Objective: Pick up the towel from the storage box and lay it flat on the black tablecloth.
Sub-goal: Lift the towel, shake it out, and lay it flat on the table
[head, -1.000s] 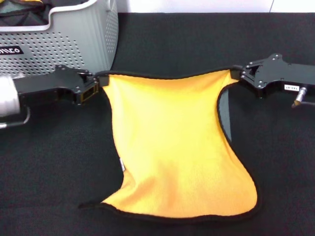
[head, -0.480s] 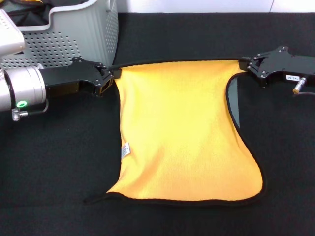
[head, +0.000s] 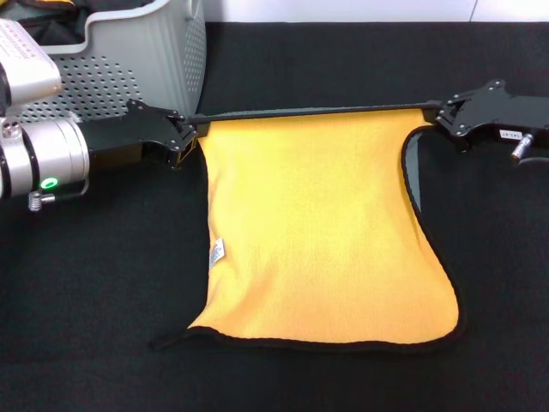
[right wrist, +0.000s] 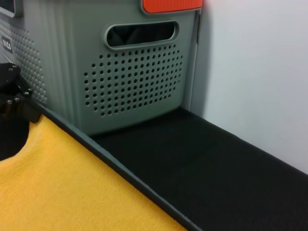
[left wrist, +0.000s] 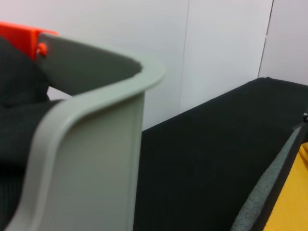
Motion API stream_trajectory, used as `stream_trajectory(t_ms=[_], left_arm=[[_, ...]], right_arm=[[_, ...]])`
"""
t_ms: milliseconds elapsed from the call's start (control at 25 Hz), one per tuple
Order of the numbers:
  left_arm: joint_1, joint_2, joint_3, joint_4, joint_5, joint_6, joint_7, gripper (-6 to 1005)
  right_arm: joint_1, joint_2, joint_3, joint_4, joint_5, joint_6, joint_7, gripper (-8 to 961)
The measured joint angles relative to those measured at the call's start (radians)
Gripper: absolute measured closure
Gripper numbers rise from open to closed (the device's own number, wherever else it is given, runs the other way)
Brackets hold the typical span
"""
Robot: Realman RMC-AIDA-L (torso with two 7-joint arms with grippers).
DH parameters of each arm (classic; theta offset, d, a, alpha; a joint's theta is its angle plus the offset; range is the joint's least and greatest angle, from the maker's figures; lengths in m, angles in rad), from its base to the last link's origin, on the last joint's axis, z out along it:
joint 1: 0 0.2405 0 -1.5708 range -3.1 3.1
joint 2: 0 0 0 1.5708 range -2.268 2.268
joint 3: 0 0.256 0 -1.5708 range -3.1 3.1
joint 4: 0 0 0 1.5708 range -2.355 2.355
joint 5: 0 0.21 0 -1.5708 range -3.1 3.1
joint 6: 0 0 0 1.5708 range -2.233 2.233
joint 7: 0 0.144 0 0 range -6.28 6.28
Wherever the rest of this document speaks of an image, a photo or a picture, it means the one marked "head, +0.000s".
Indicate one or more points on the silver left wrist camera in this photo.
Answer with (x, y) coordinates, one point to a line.
(25, 64)

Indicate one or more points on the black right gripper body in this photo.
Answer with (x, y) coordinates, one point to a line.
(497, 113)

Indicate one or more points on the yellow folded towel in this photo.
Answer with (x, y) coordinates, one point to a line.
(58, 2)

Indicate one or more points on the black tablecloth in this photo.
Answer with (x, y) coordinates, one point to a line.
(86, 300)

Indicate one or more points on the grey and yellow towel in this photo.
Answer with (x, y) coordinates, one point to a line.
(321, 214)

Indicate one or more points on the dark folded towel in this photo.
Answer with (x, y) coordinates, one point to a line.
(64, 30)

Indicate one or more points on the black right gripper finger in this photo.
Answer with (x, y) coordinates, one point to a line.
(444, 119)
(446, 105)

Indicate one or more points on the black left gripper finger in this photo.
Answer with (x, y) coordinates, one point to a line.
(193, 119)
(184, 141)

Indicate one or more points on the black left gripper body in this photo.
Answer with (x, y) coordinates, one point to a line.
(141, 133)

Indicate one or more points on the grey perforated storage box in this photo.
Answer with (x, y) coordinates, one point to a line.
(150, 51)

